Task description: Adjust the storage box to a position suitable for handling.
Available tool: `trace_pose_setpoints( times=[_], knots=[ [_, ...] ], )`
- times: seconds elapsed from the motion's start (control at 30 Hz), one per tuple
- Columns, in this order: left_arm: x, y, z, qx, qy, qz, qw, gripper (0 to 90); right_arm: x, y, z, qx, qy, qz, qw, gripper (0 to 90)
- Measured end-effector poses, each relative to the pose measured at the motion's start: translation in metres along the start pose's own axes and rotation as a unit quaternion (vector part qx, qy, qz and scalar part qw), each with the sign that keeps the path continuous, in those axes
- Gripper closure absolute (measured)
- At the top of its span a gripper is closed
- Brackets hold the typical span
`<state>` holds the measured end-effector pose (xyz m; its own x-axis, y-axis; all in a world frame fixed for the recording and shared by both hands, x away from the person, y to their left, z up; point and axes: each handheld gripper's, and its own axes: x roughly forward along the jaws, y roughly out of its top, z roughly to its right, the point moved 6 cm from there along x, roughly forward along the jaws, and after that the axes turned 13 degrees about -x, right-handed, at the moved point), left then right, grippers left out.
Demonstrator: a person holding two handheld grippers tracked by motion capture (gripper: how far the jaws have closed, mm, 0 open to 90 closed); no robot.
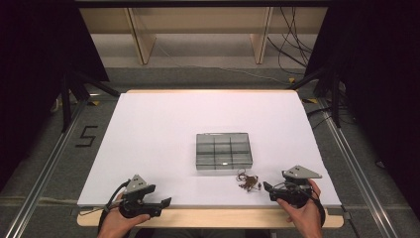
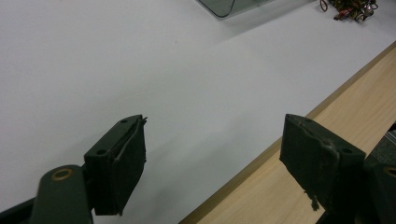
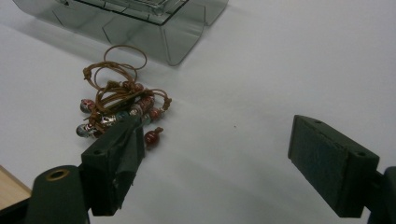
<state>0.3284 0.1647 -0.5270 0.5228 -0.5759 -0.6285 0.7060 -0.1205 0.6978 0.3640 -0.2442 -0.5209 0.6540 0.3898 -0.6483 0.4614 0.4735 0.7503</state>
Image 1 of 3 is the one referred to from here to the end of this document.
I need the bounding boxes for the white table mat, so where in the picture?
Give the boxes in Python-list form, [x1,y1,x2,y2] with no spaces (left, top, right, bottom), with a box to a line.
[76,92,343,208]

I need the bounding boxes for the person's right hand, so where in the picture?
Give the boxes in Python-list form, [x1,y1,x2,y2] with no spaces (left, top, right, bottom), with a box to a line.
[276,179,324,238]

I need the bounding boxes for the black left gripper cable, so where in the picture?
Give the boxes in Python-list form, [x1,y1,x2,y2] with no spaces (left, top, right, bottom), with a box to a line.
[98,178,132,232]

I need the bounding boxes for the person's left hand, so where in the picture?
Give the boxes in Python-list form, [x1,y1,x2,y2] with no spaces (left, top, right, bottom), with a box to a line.
[97,193,152,238]

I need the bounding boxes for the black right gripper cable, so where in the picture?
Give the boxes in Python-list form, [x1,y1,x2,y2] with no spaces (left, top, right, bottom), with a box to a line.
[308,192,327,229]

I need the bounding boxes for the aluminium floor rail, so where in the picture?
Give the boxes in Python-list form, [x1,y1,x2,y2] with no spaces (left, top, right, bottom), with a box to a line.
[318,98,397,238]
[3,100,88,238]

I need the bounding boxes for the black curtain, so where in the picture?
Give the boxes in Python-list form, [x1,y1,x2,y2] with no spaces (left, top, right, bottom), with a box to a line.
[0,0,111,194]
[304,0,420,229]

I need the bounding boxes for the bundle of black floor cables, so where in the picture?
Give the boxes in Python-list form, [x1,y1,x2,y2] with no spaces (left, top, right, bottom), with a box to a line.
[266,6,315,76]

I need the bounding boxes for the light wooden shelf unit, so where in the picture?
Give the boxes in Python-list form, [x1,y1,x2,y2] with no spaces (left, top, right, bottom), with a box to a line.
[78,6,329,65]

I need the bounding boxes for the light wooden table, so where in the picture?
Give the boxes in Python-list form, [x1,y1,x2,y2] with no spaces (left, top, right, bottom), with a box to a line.
[76,88,345,230]

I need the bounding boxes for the brown jewellery pile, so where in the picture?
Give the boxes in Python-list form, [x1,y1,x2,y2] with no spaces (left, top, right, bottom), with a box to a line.
[236,169,263,193]

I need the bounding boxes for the grey transparent compartment box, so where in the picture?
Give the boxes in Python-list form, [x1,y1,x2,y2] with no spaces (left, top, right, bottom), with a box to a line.
[195,132,254,172]

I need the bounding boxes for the black tripod stand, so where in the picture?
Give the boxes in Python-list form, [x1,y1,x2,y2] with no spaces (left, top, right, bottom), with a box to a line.
[59,70,121,133]
[286,65,343,129]

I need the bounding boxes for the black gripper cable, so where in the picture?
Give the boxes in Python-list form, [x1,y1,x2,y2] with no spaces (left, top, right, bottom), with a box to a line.
[308,192,327,229]
[98,178,132,232]

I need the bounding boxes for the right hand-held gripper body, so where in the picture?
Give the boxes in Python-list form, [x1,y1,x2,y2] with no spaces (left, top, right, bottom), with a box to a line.
[273,165,323,209]

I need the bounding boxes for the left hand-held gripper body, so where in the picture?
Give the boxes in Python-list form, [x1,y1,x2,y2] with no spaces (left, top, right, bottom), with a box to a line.
[118,174,162,219]

